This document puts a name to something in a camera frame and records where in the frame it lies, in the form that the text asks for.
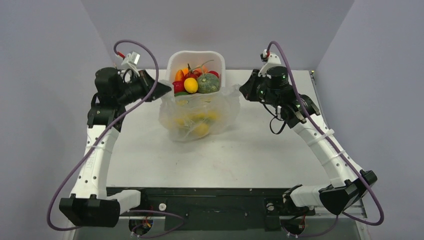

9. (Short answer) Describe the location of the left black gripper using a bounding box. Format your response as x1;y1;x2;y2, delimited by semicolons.
116;69;172;106

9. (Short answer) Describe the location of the clear plastic bag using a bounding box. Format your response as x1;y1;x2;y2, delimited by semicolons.
158;84;241;142

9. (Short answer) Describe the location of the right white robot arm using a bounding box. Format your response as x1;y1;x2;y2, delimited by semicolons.
239;66;378;215

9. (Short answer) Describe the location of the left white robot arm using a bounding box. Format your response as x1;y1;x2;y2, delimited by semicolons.
59;67;172;228

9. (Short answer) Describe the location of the red apple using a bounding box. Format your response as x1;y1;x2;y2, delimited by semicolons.
172;80;185;94

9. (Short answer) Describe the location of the orange pepper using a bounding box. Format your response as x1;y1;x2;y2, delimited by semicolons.
174;69;185;82

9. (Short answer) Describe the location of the red tomato at back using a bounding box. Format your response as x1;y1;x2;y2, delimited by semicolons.
208;70;220;78

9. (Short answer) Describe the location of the green cantaloupe melon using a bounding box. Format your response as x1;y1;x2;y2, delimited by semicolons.
197;73;220;94

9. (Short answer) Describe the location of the yellow lemon in basket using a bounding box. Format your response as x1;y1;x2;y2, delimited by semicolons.
183;77;199;94

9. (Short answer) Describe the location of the white plastic basket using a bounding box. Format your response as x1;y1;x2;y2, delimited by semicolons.
164;50;226;89

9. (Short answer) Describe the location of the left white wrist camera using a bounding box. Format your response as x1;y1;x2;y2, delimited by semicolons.
121;51;141;73

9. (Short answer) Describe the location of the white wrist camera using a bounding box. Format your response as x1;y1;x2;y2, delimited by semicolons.
258;49;282;77
121;51;141;73

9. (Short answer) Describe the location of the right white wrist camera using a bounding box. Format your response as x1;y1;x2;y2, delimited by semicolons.
258;49;282;77

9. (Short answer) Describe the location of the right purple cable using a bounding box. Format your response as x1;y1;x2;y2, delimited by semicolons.
266;41;385;227

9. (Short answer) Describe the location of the purple cable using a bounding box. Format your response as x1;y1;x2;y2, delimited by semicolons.
266;41;385;227
46;39;160;232

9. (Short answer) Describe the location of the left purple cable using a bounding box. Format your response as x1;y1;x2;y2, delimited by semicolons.
46;39;160;232

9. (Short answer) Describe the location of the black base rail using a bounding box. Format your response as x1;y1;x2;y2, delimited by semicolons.
123;187;318;232

